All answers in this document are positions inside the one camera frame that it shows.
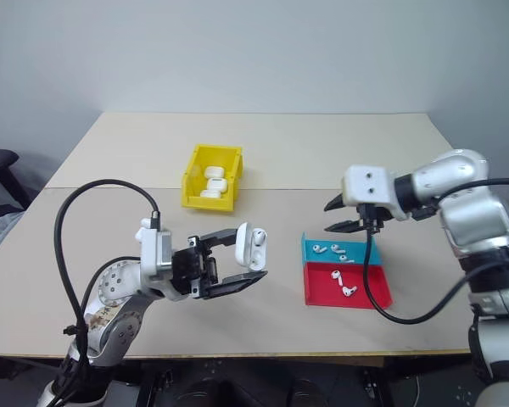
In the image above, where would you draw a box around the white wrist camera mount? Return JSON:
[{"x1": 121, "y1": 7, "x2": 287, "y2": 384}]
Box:
[
  {"x1": 134, "y1": 217, "x2": 174, "y2": 282},
  {"x1": 342, "y1": 164, "x2": 411, "y2": 222}
]

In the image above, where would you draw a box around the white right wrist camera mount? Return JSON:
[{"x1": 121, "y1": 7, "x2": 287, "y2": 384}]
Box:
[{"x1": 342, "y1": 164, "x2": 411, "y2": 222}]

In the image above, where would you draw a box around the blue plastic tray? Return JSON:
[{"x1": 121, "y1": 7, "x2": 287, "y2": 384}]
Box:
[{"x1": 300, "y1": 231, "x2": 385, "y2": 267}]

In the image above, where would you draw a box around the red plastic tray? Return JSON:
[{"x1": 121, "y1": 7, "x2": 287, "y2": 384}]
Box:
[{"x1": 302, "y1": 261, "x2": 395, "y2": 308}]

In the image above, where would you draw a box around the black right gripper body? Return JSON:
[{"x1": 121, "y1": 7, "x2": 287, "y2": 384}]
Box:
[{"x1": 355, "y1": 203, "x2": 394, "y2": 233}]

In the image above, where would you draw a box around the yellow plastic bin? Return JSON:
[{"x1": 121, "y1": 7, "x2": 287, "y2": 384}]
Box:
[{"x1": 180, "y1": 144, "x2": 244, "y2": 212}]

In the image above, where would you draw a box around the black office chair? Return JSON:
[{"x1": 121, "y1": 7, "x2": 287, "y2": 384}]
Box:
[{"x1": 0, "y1": 147, "x2": 31, "y2": 212}]

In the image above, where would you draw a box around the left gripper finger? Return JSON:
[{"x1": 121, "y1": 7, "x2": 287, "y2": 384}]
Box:
[
  {"x1": 204, "y1": 270, "x2": 270, "y2": 300},
  {"x1": 199, "y1": 228, "x2": 239, "y2": 249}
]

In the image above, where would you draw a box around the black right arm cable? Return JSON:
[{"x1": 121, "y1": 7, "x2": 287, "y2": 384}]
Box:
[{"x1": 361, "y1": 177, "x2": 509, "y2": 326}]

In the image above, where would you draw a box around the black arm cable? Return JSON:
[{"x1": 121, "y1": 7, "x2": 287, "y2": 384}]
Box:
[
  {"x1": 361, "y1": 177, "x2": 509, "y2": 326},
  {"x1": 46, "y1": 179, "x2": 163, "y2": 407}
]

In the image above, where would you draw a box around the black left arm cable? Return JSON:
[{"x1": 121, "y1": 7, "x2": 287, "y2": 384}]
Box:
[{"x1": 46, "y1": 179, "x2": 163, "y2": 407}]

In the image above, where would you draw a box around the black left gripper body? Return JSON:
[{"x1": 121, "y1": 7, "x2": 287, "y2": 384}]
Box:
[{"x1": 171, "y1": 234, "x2": 221, "y2": 301}]

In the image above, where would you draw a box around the dark rounded shape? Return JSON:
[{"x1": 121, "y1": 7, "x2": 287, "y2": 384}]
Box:
[{"x1": 182, "y1": 367, "x2": 281, "y2": 407}]

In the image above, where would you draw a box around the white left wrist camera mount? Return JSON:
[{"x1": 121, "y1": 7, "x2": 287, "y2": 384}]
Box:
[{"x1": 134, "y1": 217, "x2": 174, "y2": 282}]

